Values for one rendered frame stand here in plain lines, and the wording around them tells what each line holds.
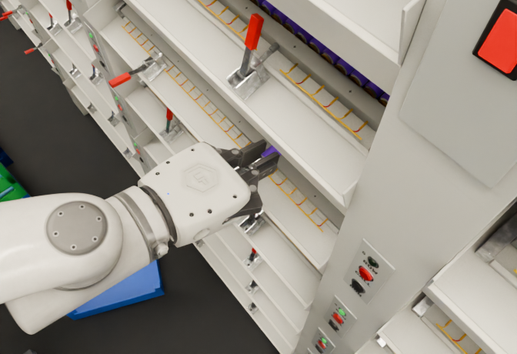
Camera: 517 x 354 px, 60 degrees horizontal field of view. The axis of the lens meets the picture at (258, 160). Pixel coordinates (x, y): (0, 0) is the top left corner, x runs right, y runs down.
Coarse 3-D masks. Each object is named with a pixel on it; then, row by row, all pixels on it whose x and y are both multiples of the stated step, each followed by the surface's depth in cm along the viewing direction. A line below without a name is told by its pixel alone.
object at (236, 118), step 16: (128, 16) 80; (128, 32) 81; (144, 32) 78; (144, 48) 78; (160, 48) 76; (176, 64) 74; (192, 80) 72; (208, 96) 70; (224, 112) 68; (240, 128) 66; (288, 176) 62; (304, 176) 61; (304, 192) 61; (320, 192) 60; (320, 208) 59; (336, 208) 59; (336, 224) 58
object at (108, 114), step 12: (48, 48) 159; (60, 48) 161; (60, 60) 159; (72, 72) 154; (84, 84) 152; (96, 96) 149; (96, 108) 147; (108, 108) 146; (108, 120) 142; (120, 132) 142; (132, 156) 132
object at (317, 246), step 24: (120, 0) 82; (96, 24) 82; (120, 24) 83; (120, 48) 81; (168, 72) 76; (168, 96) 75; (192, 96) 74; (192, 120) 72; (216, 120) 71; (216, 144) 69; (240, 144) 68; (264, 192) 65; (288, 192) 64; (288, 216) 62; (312, 216) 62; (312, 240) 60
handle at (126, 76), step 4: (144, 64) 74; (136, 68) 75; (140, 68) 75; (144, 68) 75; (128, 72) 74; (132, 72) 74; (136, 72) 74; (140, 72) 75; (120, 76) 74; (124, 76) 74; (128, 76) 74; (132, 76) 74; (112, 80) 73; (116, 80) 73; (120, 80) 73; (124, 80) 74; (112, 84) 73; (116, 84) 73; (120, 84) 74
